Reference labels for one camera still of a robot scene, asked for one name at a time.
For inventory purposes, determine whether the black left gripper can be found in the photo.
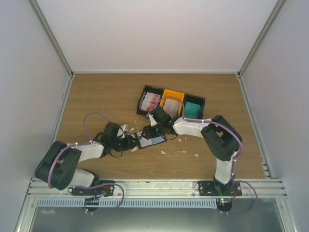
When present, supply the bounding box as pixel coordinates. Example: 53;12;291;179
111;135;139;152

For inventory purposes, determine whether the black leather card holder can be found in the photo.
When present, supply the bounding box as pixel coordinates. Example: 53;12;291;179
134;131;167;149

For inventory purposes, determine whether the white blue credit card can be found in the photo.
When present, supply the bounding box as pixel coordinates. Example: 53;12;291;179
139;137;152;148

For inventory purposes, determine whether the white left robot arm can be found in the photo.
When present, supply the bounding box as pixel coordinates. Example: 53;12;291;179
34;122;138;195

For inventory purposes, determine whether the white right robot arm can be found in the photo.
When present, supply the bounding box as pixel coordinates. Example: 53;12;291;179
141;107;243;196

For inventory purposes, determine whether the red white card stack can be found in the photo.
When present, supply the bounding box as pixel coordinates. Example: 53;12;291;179
140;92;160;112

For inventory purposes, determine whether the teal card stack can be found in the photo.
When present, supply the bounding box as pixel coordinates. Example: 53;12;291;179
184;101;201;119

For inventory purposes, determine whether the yellow middle storage bin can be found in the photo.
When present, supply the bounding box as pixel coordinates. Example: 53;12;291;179
159;89;185;117

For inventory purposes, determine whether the black left storage bin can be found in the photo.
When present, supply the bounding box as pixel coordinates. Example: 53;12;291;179
136;85;164;116

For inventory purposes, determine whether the black storage bin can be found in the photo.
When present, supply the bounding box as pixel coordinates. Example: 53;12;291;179
183;94;205;119
136;85;164;116

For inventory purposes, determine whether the black right storage bin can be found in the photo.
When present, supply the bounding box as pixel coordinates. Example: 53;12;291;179
183;94;205;119

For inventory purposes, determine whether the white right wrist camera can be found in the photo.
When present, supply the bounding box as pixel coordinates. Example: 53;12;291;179
148;114;157;127

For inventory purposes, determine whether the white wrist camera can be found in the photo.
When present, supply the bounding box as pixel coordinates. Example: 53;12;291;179
120;124;129;138
148;114;157;127

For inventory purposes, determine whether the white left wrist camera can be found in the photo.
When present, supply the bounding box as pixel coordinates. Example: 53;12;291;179
120;124;129;138

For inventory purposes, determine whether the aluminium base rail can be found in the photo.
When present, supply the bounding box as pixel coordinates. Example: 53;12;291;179
26;178;287;199

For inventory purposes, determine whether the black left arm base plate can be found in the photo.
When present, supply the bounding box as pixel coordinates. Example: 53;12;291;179
68;180;115;197

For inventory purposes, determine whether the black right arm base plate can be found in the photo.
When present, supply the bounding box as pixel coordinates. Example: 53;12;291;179
197;180;242;197

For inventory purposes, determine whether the aluminium corner post left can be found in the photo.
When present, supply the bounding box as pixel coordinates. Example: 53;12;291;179
28;0;74;78

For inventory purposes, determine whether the aluminium corner post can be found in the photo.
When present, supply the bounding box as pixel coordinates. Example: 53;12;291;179
236;0;288;78
28;0;74;78

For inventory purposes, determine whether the grey slotted cable duct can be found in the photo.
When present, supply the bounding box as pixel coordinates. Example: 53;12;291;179
37;198;217;209

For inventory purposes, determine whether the aluminium corner post right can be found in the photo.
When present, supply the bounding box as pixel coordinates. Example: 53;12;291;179
236;0;288;78

